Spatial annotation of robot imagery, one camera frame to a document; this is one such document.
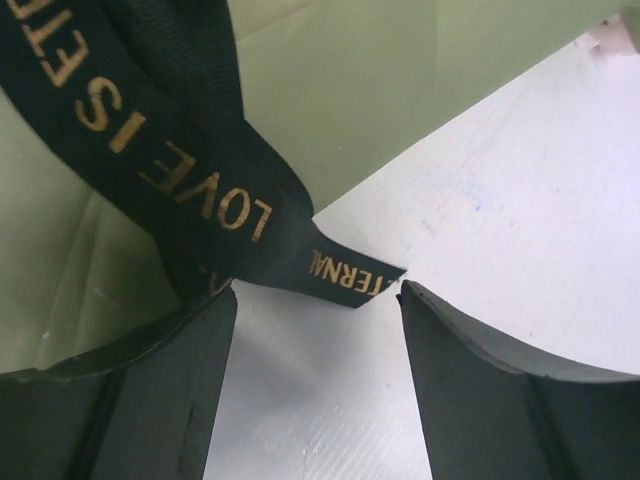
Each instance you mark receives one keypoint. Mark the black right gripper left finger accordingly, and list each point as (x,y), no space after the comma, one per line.
(140,407)

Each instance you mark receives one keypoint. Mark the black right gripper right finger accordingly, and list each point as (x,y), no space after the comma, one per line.
(494,407)

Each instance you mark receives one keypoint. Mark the black ribbon with gold text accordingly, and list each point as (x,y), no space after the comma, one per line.
(142,100)

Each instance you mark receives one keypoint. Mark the green and orange wrapping paper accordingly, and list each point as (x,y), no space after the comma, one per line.
(470,143)

